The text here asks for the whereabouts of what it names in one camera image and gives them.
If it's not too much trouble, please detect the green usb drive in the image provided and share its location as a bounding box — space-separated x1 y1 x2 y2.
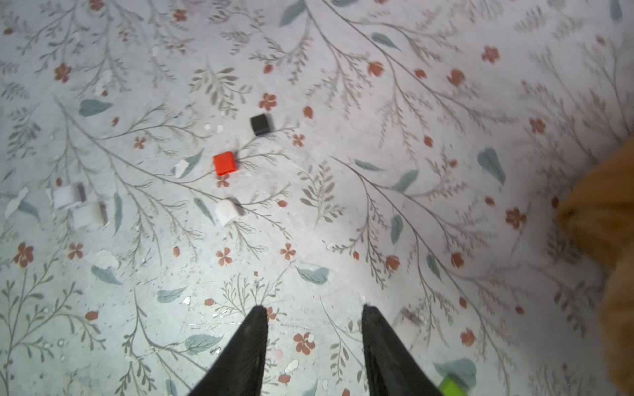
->
439 375 468 396

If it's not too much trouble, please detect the brown teddy bear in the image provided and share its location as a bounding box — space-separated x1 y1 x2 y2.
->
557 139 633 395

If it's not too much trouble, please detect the small red usb cap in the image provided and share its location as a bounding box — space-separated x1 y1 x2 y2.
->
213 151 238 177

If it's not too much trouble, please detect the small white usb cap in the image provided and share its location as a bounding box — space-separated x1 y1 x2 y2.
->
215 199 242 227

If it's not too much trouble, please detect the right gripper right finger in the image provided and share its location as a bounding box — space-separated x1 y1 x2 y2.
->
362 305 442 396

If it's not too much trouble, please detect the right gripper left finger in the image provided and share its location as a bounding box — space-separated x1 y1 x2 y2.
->
190 305 268 396

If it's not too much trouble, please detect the small black usb cap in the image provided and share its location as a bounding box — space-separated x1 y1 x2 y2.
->
250 113 272 136

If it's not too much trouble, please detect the white usb drive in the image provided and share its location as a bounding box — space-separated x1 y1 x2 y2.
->
392 308 423 351

